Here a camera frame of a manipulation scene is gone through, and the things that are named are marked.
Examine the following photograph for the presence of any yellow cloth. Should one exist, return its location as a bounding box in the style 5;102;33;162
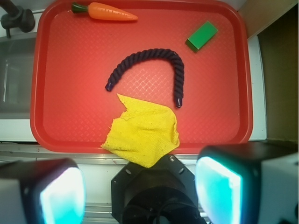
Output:
101;94;180;168

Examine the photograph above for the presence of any red plastic tray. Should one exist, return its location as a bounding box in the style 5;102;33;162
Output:
30;0;253;154

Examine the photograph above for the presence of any metal sink basin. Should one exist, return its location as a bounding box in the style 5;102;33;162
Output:
0;37;36;119

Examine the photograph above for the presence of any orange toy carrot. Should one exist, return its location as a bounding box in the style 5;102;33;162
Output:
71;2;138;21

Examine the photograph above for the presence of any dark purple rope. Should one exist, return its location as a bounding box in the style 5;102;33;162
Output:
105;48;185;109

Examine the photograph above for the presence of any green rectangular block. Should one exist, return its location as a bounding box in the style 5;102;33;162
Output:
185;21;218;52

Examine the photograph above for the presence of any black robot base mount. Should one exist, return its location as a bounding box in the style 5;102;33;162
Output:
111;154;206;224

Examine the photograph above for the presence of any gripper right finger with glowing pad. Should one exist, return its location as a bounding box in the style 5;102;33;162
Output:
195;141;299;224

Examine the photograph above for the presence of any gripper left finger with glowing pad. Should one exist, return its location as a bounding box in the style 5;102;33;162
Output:
0;158;86;224

